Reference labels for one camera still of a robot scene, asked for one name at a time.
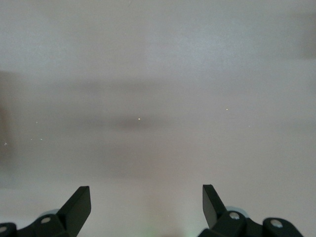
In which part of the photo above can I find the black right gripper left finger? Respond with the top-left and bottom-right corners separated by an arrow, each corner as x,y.
0,186 -> 92,237

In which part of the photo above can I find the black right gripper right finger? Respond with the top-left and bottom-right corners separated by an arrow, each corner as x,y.
197,184 -> 303,237

